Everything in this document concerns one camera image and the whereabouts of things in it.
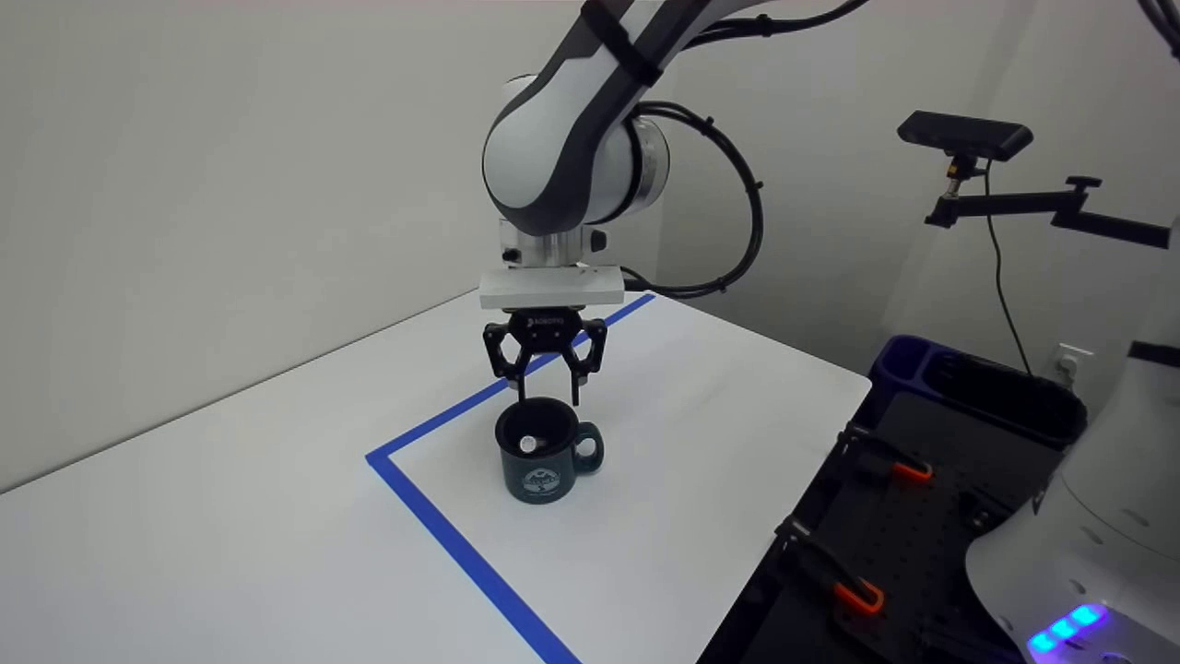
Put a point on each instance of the marker with red cap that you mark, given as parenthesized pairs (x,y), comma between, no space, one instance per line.
(532,446)

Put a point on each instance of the dark teal mug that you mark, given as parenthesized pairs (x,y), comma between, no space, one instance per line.
(574,448)

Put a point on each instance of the black orange clamp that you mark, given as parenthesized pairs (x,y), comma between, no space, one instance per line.
(847,586)
(898,463)

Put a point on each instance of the blue tape line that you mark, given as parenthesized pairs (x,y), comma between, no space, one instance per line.
(568,580)

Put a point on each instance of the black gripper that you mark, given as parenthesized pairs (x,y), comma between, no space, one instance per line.
(543,335)

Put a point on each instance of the blue bin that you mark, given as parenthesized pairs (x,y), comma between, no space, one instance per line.
(917,364)

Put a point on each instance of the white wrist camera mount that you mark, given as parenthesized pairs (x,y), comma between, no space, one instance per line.
(550,287)

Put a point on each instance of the black orange clamp near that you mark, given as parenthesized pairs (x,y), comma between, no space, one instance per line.
(847,586)

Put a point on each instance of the black orange clamp far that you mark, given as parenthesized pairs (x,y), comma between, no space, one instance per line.
(898,463)

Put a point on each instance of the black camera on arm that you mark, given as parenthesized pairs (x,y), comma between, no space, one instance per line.
(976,147)

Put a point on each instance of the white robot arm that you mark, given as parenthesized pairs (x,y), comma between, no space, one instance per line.
(575,149)

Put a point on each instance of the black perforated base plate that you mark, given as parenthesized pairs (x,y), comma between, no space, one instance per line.
(909,539)

